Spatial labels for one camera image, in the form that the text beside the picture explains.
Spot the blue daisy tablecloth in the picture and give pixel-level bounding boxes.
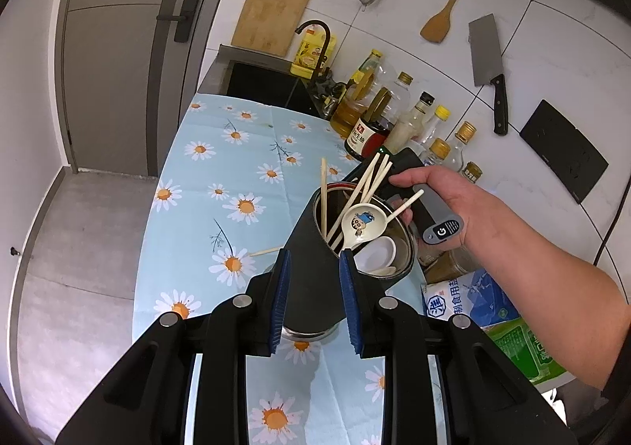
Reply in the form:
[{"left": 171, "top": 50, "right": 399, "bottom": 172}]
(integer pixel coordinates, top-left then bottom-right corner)
[{"left": 132, "top": 92, "right": 447, "bottom": 445}]

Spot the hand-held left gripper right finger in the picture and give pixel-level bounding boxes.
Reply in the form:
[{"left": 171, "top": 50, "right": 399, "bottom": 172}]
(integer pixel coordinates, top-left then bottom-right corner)
[{"left": 339, "top": 249, "right": 577, "bottom": 445}]

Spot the black kitchen sink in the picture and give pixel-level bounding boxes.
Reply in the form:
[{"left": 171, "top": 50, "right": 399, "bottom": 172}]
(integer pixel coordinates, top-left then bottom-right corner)
[{"left": 200, "top": 45, "right": 326, "bottom": 119}]

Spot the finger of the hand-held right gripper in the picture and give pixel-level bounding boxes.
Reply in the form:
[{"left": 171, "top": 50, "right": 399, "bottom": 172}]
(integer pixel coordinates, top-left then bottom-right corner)
[{"left": 344, "top": 153, "right": 391, "bottom": 189}]

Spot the person's right forearm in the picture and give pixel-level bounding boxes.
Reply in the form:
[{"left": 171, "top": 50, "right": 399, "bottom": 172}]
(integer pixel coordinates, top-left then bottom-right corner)
[{"left": 463, "top": 208, "right": 631, "bottom": 391}]

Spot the bunch of cream chopsticks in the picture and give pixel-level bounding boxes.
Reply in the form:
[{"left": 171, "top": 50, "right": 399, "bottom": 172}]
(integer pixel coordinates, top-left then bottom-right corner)
[{"left": 319, "top": 151, "right": 426, "bottom": 253}]

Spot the beige spice jar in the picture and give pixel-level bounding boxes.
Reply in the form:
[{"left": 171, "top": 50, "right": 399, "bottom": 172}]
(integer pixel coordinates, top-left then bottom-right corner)
[
  {"left": 426, "top": 250, "right": 476, "bottom": 285},
  {"left": 418, "top": 243, "right": 447, "bottom": 268}
]

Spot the black door lock handle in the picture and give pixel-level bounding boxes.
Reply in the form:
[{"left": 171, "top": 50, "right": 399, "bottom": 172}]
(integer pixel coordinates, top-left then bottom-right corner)
[{"left": 157, "top": 0, "right": 204, "bottom": 44}]

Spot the tall gold cap clear bottle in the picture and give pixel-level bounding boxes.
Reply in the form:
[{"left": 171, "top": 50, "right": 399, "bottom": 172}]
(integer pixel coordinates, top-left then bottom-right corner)
[{"left": 446, "top": 122, "right": 478, "bottom": 170}]

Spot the black utensil holder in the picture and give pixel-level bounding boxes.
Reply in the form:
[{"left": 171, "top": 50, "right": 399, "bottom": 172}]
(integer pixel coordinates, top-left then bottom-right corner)
[{"left": 281, "top": 181, "right": 420, "bottom": 340}]

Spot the yellow cap amber oil bottle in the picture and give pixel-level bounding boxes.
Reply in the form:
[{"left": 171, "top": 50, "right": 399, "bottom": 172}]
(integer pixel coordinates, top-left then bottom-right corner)
[{"left": 329, "top": 49, "right": 384, "bottom": 136}]

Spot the thick black cable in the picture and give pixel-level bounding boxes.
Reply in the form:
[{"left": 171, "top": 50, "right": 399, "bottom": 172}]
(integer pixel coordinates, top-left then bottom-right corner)
[{"left": 593, "top": 196, "right": 627, "bottom": 271}]

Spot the black cap clear bottle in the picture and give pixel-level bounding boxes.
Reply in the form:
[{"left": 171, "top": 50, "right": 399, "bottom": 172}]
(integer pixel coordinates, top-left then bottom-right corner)
[{"left": 389, "top": 91, "right": 437, "bottom": 155}]

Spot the bamboo cutting board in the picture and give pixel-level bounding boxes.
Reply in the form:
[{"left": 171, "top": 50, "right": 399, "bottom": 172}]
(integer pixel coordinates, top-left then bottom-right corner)
[{"left": 231, "top": 0, "right": 315, "bottom": 57}]

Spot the person's right hand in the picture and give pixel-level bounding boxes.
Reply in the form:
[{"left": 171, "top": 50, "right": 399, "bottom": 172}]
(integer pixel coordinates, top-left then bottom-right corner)
[{"left": 387, "top": 164, "right": 488, "bottom": 251}]

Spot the black faucet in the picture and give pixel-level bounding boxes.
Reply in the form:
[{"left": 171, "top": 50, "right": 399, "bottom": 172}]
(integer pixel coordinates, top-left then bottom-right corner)
[{"left": 295, "top": 20, "right": 332, "bottom": 83}]

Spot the white ceramic spoon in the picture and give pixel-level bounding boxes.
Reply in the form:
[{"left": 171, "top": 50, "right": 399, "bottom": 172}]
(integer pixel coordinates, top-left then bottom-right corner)
[{"left": 354, "top": 235, "right": 399, "bottom": 274}]

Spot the cream cartoon print spoon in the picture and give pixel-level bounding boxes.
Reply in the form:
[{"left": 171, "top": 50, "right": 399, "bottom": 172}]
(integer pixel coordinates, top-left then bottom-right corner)
[{"left": 340, "top": 202, "right": 390, "bottom": 251}]

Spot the cleaver with black handle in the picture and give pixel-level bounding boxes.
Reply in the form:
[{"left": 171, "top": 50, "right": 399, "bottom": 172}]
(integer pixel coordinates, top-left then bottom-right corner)
[{"left": 467, "top": 13, "right": 510, "bottom": 136}]

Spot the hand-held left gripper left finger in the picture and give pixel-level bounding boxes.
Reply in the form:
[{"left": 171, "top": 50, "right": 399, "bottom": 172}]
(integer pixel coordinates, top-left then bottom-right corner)
[{"left": 54, "top": 249, "right": 293, "bottom": 445}]

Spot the black wall board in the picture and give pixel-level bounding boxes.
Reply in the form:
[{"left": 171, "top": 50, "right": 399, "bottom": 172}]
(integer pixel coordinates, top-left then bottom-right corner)
[{"left": 519, "top": 99, "right": 609, "bottom": 205}]

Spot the blue white salt bag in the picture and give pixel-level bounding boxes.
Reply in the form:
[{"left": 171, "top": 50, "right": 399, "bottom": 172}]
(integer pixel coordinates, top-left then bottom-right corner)
[{"left": 420, "top": 270, "right": 523, "bottom": 332}]

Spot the green sugar bag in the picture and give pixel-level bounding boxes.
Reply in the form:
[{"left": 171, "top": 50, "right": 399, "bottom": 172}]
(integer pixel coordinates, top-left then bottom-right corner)
[{"left": 480, "top": 317, "right": 573, "bottom": 384}]

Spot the soy sauce bottle red label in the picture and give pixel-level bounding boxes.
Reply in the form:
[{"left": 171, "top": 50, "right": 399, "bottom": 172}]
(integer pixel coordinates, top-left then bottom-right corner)
[{"left": 344, "top": 71, "right": 415, "bottom": 161}]

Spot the grey door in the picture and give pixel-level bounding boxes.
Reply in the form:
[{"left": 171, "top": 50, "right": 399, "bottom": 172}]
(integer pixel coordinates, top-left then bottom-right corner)
[{"left": 53, "top": 0, "right": 250, "bottom": 177}]

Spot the yellow oil jug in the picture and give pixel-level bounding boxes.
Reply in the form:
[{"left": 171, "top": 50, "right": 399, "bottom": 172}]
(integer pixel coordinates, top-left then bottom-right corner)
[{"left": 290, "top": 27, "right": 338, "bottom": 77}]

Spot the yellow cap clear bottle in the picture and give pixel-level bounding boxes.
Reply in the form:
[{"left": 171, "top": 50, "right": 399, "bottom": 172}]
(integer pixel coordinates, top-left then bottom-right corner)
[{"left": 419, "top": 105, "right": 452, "bottom": 150}]

